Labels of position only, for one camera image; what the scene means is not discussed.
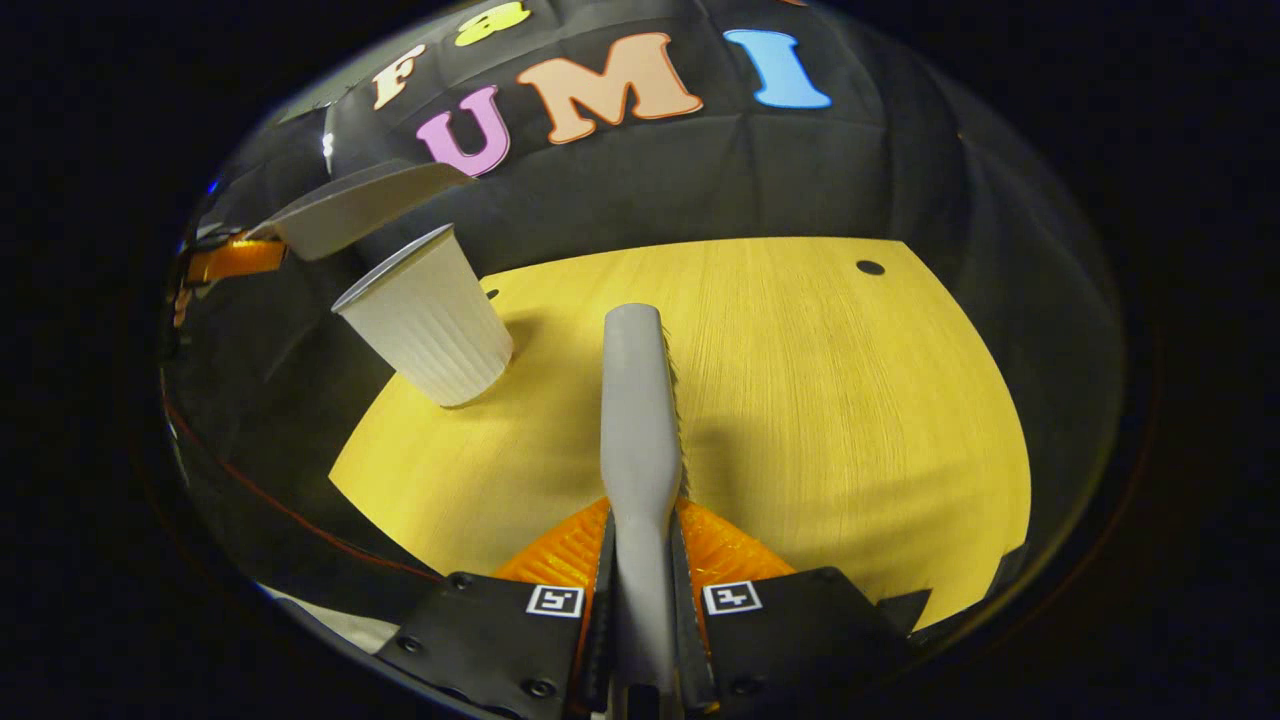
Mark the black tape piece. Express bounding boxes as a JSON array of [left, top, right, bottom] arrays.
[[990, 545, 1031, 596], [876, 588, 933, 633]]

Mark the small grey broom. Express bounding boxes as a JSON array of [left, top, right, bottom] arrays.
[[598, 303, 693, 720]]

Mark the white ribbed garbage bin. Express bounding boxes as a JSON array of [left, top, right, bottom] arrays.
[[332, 223, 515, 409]]

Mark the wooden desktop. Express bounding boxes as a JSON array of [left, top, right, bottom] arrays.
[[328, 237, 1033, 633]]

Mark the grey dustpan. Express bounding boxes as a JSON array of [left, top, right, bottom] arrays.
[[245, 160, 477, 263]]

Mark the black backdrop cloth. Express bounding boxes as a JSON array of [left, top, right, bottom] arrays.
[[170, 0, 1126, 561]]

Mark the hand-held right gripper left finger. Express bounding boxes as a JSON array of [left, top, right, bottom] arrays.
[[375, 497, 618, 720]]

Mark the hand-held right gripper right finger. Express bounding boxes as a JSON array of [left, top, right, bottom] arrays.
[[668, 497, 913, 717]]

